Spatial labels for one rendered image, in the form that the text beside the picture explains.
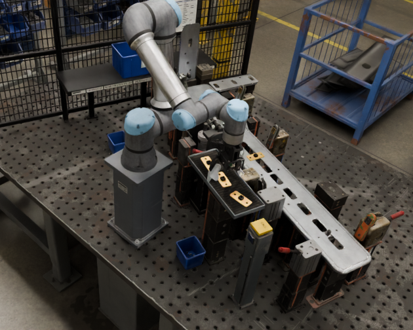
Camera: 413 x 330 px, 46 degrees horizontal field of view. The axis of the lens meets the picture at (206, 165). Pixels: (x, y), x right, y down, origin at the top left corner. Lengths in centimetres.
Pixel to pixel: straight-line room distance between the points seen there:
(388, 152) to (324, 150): 150
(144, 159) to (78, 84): 84
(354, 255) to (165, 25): 113
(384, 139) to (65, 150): 285
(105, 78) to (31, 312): 135
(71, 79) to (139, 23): 106
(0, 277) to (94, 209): 91
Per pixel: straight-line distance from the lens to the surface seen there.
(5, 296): 303
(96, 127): 292
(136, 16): 175
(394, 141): 459
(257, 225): 176
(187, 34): 267
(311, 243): 190
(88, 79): 272
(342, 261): 196
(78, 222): 236
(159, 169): 201
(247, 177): 206
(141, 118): 190
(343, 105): 453
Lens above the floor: 243
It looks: 40 degrees down
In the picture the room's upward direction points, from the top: 8 degrees clockwise
